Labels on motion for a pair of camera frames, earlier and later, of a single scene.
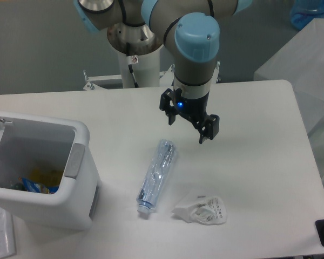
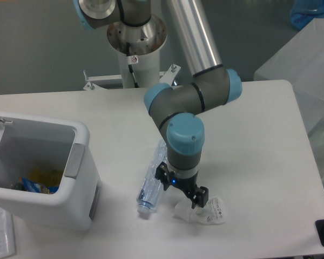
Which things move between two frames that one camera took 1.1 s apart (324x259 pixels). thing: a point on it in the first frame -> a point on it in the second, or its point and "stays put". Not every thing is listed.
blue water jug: [302, 12] stays put
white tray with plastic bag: [1, 236] stays put
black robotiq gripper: [194, 109] -> [199, 196]
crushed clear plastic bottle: [156, 175] stays put
